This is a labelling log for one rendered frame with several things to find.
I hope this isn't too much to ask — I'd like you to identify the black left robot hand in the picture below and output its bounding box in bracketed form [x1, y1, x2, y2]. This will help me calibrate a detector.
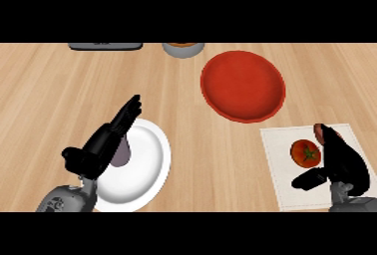
[61, 94, 145, 181]

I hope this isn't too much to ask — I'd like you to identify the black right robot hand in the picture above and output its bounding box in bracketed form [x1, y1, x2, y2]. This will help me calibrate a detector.
[290, 124, 373, 197]

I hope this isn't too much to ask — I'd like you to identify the red tomato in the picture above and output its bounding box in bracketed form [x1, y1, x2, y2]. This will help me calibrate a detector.
[290, 138, 322, 169]

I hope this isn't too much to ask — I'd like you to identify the white placemat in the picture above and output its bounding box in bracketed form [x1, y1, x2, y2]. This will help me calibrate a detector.
[259, 124, 377, 212]

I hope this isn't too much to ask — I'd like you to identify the red bowl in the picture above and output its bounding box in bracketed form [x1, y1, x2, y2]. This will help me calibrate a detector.
[198, 50, 287, 125]

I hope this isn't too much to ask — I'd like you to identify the purple eggplant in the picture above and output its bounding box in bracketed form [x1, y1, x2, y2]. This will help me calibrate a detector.
[108, 134, 133, 168]

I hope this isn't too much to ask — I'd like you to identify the white plate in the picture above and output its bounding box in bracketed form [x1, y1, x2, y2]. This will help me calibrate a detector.
[92, 118, 173, 213]

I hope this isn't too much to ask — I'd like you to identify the brown oblong vegetable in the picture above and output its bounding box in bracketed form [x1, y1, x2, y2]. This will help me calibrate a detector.
[312, 123, 330, 145]

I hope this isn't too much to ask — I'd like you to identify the dark grey flat appliance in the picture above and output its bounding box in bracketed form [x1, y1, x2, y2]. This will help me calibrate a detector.
[68, 42, 145, 52]

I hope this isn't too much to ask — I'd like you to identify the grey cup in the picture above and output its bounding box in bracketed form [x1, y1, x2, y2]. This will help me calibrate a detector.
[163, 42, 206, 59]

